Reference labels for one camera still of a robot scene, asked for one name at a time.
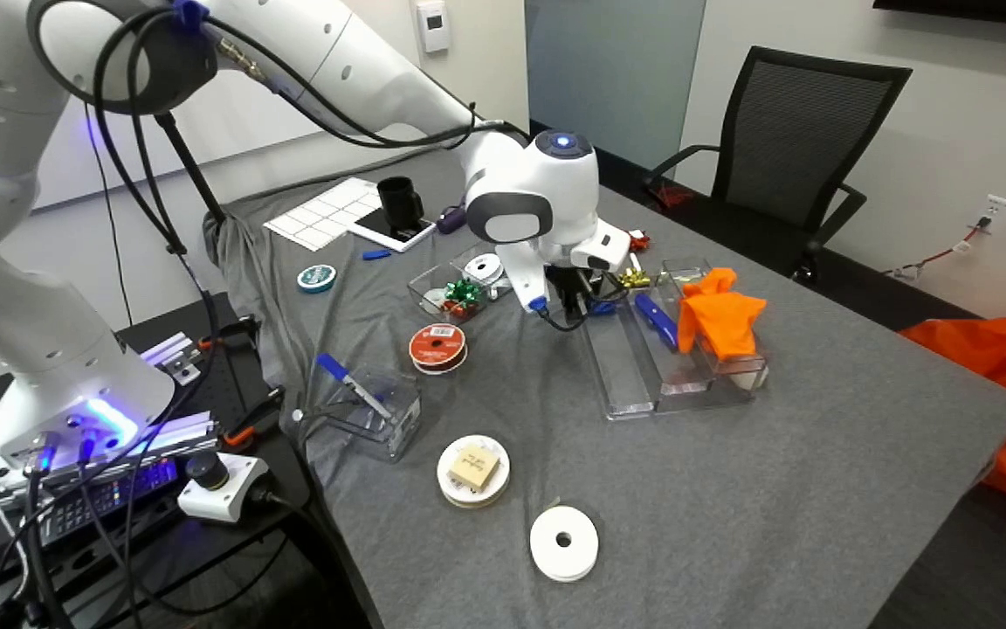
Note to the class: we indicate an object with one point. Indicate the white box with black knob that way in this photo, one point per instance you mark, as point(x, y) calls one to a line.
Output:
point(230, 492)

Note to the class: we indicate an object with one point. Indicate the silver marker with blue cap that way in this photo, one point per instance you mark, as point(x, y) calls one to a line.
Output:
point(333, 368)

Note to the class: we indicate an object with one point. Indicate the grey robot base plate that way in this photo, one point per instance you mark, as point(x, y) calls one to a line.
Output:
point(164, 438)

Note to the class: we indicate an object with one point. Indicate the black mesh office chair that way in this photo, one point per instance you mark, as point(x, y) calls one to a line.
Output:
point(795, 127)

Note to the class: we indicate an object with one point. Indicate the grey tablecloth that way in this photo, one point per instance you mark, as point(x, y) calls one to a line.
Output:
point(759, 489)

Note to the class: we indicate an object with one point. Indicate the white-framed phone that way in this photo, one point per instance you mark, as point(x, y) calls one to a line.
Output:
point(363, 229)

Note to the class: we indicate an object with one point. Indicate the orange plastic toy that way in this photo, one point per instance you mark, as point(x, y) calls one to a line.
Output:
point(724, 315)

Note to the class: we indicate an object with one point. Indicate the white ribbon roll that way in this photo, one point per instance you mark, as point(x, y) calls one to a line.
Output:
point(543, 559)

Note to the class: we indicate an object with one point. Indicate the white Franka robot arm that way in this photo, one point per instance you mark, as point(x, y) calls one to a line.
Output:
point(331, 56)

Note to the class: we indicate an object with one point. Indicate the white wall outlet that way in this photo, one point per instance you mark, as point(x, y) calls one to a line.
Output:
point(998, 212)

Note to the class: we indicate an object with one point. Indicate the white spool with tan centre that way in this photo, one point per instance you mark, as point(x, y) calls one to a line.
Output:
point(473, 467)

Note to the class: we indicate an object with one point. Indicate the white wall thermostat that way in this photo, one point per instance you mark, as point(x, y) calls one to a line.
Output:
point(433, 27)

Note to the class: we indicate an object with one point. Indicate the long blue marker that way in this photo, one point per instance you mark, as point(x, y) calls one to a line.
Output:
point(655, 320)

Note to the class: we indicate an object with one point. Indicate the metal clamp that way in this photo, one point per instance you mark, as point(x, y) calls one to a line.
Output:
point(173, 353)

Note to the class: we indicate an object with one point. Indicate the black cup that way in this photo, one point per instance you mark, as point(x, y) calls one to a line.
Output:
point(401, 205)

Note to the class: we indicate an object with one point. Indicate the green gift bow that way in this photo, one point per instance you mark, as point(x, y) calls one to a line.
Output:
point(469, 294)

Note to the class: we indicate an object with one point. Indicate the black tripod pole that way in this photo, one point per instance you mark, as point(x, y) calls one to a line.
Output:
point(196, 177)

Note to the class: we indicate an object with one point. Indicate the black robot cart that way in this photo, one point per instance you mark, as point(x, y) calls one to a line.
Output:
point(212, 559)

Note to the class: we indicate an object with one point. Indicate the black wall television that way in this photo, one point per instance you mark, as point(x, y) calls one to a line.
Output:
point(969, 7)

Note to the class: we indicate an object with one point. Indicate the white label sheet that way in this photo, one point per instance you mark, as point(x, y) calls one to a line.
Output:
point(316, 215)

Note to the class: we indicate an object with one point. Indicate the wide clear plastic container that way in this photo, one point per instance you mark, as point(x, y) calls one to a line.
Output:
point(701, 382)

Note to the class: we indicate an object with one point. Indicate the silver ribbon spool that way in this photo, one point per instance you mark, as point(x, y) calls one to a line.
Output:
point(481, 271)

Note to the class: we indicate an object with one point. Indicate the red gift bow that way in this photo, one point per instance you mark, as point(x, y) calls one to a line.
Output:
point(639, 241)
point(453, 312)

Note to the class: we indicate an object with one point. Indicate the round blue tin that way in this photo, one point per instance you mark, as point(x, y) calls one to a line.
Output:
point(316, 277)

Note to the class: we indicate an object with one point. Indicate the small clear plastic container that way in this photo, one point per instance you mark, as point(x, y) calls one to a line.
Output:
point(391, 438)

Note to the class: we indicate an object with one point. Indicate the short blue marker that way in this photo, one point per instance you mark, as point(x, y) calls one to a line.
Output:
point(609, 310)

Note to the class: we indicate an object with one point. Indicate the gold gift bow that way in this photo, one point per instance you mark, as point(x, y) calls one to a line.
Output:
point(634, 277)

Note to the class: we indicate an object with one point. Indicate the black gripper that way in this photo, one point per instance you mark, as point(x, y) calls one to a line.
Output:
point(589, 282)

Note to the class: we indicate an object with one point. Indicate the blue marker cap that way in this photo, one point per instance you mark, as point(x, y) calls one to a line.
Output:
point(376, 253)

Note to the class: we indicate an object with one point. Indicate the frosted glass panel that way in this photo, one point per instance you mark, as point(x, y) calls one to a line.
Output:
point(618, 70)

